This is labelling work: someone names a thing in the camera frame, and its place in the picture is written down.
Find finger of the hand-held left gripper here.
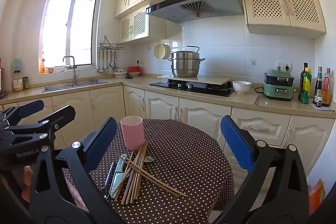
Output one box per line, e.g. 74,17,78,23
0,99,45,126
0,105,76,148

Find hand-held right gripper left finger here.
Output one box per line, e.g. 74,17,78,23
29,116,118,224

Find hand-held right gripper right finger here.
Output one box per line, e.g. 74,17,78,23
214,115,310,224

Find black handled knife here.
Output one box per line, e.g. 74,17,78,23
100,162,117,193

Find pink cup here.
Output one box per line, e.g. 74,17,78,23
120,116,146,151

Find pale blue handled knife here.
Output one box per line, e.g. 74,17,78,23
109,154,130,199

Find pile of wooden chopsticks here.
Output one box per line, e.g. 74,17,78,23
113,144,187,206

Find person's left hand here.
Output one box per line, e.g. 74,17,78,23
21,165,35,203

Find glass jar with label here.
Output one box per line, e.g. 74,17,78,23
13,70,24,93

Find stainless steel sink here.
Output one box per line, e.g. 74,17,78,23
42,79,108,93

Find metal sink faucet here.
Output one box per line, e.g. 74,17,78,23
62,55,79,85

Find beige kitchen countertop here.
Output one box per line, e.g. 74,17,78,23
0,73,336,119

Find white bowl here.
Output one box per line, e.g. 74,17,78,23
232,81,252,94

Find brown polka dot tablecloth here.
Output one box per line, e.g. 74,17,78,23
62,119,235,224

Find person's pink clothing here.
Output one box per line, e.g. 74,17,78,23
64,182,88,212

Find green electric cooker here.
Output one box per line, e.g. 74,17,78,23
262,69,295,102

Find cream base cabinets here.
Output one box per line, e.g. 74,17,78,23
0,84,336,188

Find red lidded container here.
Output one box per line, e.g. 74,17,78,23
127,66,143,79

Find kitchen window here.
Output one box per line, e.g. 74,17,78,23
39,0,101,75

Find yellow green bottle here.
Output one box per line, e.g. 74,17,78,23
301,68,313,104

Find black glass cooktop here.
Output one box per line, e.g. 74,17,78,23
149,80,235,97

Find dark glass bottle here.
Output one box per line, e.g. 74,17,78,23
298,63,309,101

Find stainless steel steamer pot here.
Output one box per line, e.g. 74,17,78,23
167,46,206,78

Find orange plastic bag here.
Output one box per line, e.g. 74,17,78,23
308,179,326,216

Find dark sauce bottle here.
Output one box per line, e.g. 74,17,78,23
314,66,323,107

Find red label bottle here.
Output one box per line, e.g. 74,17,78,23
322,68,332,107

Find cream hanging colander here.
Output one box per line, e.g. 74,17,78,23
153,43,171,60

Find small lattice door cabinet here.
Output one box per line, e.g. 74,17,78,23
119,5,150,44

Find grey range hood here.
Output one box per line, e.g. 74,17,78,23
146,0,244,24

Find large lattice door cabinet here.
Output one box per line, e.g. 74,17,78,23
238,0,327,39

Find metal wall utensil rack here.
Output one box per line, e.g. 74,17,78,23
98,35,125,51

